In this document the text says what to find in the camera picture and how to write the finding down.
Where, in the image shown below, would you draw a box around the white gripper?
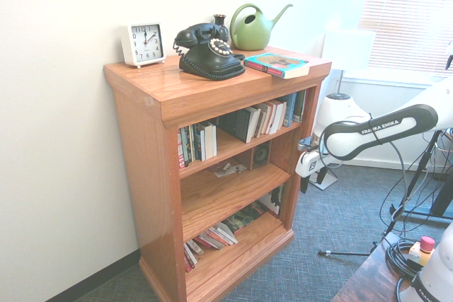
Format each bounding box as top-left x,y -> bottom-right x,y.
294,149 -> 336,196

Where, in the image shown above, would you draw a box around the teal and red paperback book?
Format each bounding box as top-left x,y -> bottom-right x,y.
243,52 -> 311,80

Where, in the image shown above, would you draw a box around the black white cover book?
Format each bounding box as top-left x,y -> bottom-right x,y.
261,184 -> 285,219

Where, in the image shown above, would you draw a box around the small wooden speaker box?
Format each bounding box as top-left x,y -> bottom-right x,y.
247,140 -> 273,172

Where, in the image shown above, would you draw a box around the blue hardcover book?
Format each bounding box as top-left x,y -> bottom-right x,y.
284,92 -> 299,128

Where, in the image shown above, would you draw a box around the dark green hardcover book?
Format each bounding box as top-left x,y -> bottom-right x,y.
294,88 -> 308,123

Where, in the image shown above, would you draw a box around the green cover book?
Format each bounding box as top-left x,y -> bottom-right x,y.
222,206 -> 268,236

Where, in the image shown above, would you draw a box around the thick black cover book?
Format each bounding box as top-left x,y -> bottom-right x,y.
216,105 -> 263,144

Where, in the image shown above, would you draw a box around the white paperback with red marks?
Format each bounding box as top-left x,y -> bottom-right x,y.
214,222 -> 239,246

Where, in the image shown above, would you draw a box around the dark wooden table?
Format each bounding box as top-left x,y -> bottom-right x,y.
332,233 -> 453,302

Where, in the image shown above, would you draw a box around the orange spine paperback book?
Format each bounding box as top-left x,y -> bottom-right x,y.
193,228 -> 229,250

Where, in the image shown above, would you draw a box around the dark spine paperback book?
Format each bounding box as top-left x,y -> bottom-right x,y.
190,124 -> 200,164

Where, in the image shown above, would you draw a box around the yellow emergency stop button box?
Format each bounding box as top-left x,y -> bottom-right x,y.
408,236 -> 437,268

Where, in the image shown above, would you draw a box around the green spine paperback book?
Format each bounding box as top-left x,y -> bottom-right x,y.
183,125 -> 193,166

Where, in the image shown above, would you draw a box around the white cover paperback book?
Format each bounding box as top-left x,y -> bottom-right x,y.
184,239 -> 205,257

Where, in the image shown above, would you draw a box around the red white spine book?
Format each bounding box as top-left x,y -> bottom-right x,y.
177,127 -> 186,169

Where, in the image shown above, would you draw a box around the white shade floor lamp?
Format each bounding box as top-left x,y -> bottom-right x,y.
307,28 -> 377,190

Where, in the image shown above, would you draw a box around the wooden bookshelf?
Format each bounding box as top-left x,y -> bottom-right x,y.
103,45 -> 333,302

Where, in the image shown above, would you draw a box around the red spine paperback book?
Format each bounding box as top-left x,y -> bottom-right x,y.
183,249 -> 198,274

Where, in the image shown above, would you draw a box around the black vintage rotary telephone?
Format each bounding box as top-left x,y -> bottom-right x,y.
172,22 -> 247,82

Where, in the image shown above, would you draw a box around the green plastic watering can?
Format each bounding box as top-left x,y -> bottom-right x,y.
229,3 -> 294,51

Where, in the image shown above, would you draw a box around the black ceramic vase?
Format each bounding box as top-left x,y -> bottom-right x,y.
212,13 -> 229,40

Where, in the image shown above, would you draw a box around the white window blinds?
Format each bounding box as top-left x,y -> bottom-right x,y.
357,0 -> 453,77

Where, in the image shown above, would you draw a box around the white square alarm clock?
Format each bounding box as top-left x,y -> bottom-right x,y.
118,21 -> 166,69

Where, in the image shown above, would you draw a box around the black camera tripod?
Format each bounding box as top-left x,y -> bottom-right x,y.
317,132 -> 442,257

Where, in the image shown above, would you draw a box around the gray arm cable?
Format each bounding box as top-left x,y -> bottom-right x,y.
318,117 -> 418,232

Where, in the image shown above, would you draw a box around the black coiled cable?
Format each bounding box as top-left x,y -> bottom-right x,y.
384,238 -> 426,279

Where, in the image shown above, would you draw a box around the black frame standing desk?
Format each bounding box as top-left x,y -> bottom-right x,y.
399,170 -> 453,219

